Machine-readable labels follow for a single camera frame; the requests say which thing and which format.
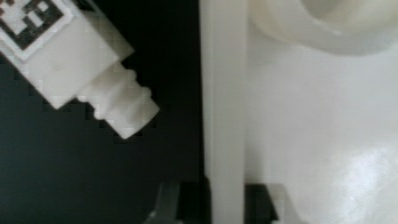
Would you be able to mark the white leg by marker sheet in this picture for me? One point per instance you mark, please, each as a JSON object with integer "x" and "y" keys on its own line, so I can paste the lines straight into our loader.
{"x": 63, "y": 45}

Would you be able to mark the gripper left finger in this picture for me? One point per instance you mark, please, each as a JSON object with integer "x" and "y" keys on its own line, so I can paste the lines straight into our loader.
{"x": 183, "y": 204}

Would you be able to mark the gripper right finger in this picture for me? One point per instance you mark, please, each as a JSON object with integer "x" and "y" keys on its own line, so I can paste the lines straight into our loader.
{"x": 267, "y": 207}

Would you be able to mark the white square tabletop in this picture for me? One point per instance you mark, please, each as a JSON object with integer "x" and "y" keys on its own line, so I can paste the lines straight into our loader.
{"x": 301, "y": 106}

